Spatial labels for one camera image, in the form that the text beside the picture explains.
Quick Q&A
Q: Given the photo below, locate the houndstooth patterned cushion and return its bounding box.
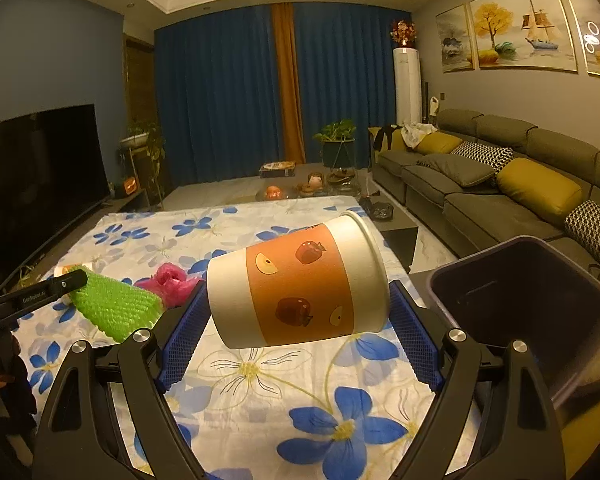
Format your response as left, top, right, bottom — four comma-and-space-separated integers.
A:
564, 200, 600, 266
450, 141, 515, 170

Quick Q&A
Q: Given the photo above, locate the wooden door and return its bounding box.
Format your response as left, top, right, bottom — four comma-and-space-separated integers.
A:
122, 34, 161, 181

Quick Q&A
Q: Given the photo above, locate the dark coffee table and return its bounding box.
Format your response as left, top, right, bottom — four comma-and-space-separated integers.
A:
358, 195, 420, 271

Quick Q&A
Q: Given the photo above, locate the red artificial flower bouquet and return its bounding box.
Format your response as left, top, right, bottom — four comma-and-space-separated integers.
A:
390, 19, 417, 49

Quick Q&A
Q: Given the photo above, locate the black flat television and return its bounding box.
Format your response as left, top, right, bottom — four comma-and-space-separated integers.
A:
0, 104, 112, 261

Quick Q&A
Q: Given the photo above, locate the pink plastic bag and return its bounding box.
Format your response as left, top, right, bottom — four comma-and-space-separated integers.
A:
139, 262, 203, 308

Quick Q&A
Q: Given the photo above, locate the grey cushion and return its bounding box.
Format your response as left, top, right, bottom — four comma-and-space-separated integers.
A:
416, 152, 498, 188

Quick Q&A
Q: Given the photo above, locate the grey landscape painting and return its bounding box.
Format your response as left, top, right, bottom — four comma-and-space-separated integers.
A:
436, 4, 476, 73

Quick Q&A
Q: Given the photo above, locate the blue floral tablecloth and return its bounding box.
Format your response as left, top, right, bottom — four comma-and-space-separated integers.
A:
15, 195, 481, 480

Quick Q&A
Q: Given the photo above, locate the large yellow cushion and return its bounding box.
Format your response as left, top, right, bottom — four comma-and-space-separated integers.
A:
496, 157, 583, 211

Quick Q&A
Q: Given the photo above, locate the paper cup with orange band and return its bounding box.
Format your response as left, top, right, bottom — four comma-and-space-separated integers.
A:
206, 210, 392, 350

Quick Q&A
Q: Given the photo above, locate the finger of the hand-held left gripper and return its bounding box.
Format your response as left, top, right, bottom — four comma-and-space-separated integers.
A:
50, 269, 89, 297

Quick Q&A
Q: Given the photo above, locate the orange curtain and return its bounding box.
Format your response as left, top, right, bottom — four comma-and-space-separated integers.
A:
271, 2, 307, 163

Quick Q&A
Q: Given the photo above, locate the potted plant on metal stand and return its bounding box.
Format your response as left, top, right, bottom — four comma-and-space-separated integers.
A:
313, 120, 357, 168

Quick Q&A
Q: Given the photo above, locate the green foam net sleeve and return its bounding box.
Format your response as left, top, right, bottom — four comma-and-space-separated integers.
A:
67, 269, 163, 342

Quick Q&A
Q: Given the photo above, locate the small yellow cushion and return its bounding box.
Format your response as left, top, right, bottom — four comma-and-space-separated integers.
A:
416, 132, 463, 156

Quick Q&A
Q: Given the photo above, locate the tree and sailboat painting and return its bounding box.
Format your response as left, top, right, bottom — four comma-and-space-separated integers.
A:
467, 0, 578, 72

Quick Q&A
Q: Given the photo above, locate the gold framed glossy painting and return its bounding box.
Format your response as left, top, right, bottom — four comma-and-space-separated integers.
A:
560, 0, 600, 83

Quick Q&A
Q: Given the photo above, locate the white cloth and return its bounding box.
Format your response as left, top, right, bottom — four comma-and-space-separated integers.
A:
401, 122, 438, 148

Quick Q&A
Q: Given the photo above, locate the black garment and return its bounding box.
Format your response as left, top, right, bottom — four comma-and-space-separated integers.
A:
372, 125, 406, 153

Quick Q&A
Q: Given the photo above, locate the flat printed box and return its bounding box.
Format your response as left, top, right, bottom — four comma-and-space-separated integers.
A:
259, 161, 297, 178

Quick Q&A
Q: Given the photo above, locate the blue curtain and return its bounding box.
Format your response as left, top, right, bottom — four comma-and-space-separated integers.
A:
292, 2, 413, 171
153, 4, 286, 186

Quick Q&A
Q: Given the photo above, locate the trailing plant in white bowl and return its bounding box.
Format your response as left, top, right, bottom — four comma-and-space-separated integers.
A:
119, 119, 166, 201

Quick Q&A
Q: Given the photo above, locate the tea tray with items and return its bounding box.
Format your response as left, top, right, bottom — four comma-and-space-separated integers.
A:
327, 169, 361, 193

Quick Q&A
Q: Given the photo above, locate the grey waste bin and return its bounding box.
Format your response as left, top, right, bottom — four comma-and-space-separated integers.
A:
426, 235, 600, 411

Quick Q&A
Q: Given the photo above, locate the grey sectional sofa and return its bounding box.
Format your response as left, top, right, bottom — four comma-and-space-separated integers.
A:
369, 107, 600, 391

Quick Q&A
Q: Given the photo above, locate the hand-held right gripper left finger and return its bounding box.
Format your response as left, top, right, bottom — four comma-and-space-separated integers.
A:
32, 280, 211, 480

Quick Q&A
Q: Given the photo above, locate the dark glass ashtray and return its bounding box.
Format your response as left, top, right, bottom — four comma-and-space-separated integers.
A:
367, 199, 395, 222

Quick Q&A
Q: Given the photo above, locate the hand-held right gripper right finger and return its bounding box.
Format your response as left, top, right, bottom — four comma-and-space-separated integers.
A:
389, 280, 567, 480

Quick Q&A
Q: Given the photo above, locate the white standing air conditioner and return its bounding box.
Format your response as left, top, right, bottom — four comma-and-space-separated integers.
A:
393, 47, 423, 128

